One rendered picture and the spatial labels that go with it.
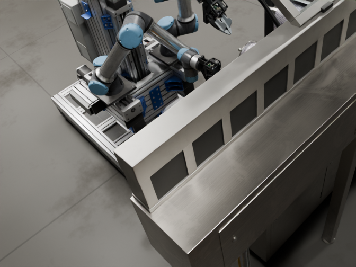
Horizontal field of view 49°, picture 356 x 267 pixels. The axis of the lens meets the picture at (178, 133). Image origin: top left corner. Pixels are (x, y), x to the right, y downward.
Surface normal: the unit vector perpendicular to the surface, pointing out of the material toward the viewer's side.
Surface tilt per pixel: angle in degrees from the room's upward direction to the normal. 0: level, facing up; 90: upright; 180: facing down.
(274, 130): 0
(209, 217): 0
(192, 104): 0
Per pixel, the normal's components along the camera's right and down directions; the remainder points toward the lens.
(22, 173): -0.16, -0.67
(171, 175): 0.66, 0.48
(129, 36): -0.02, 0.67
